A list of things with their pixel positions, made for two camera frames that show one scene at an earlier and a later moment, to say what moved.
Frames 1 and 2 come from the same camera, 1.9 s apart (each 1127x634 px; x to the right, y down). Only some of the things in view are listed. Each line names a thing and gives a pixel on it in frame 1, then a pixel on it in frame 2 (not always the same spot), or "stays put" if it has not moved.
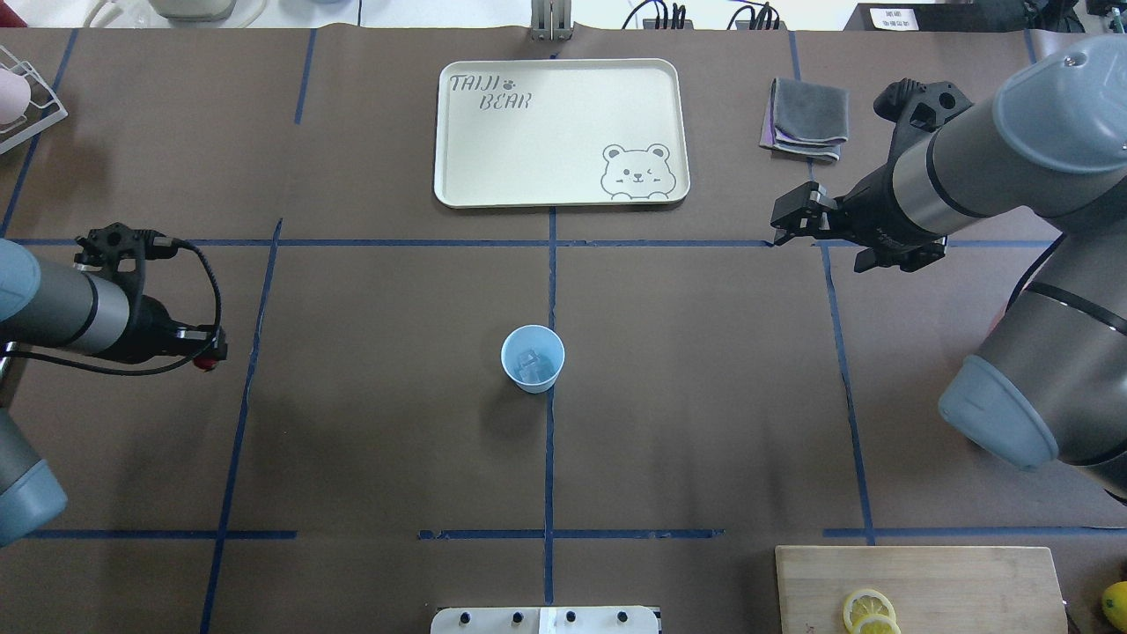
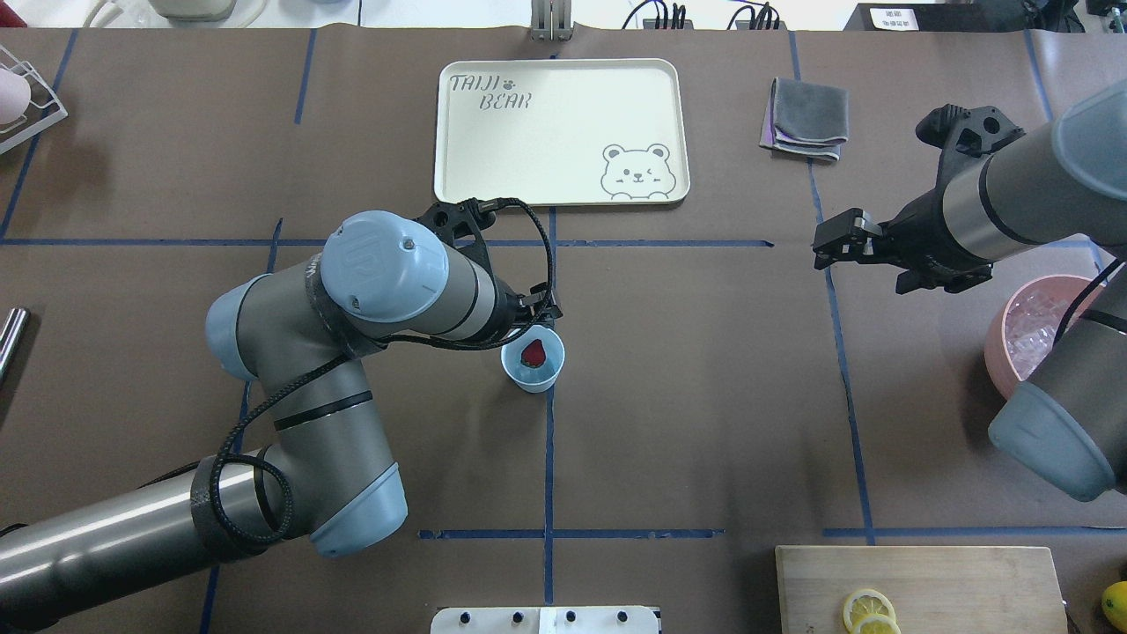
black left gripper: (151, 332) -> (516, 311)
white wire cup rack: (45, 109) stays put
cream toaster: (194, 10) stays put
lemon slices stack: (868, 611) stays put
